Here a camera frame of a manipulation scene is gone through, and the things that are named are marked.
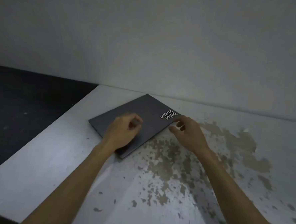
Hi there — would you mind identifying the person's left hand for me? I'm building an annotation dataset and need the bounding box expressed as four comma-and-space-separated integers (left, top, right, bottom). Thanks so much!
101, 111, 145, 156

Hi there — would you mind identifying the person's right hand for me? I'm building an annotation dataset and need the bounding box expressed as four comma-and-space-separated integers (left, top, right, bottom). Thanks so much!
167, 115, 212, 158

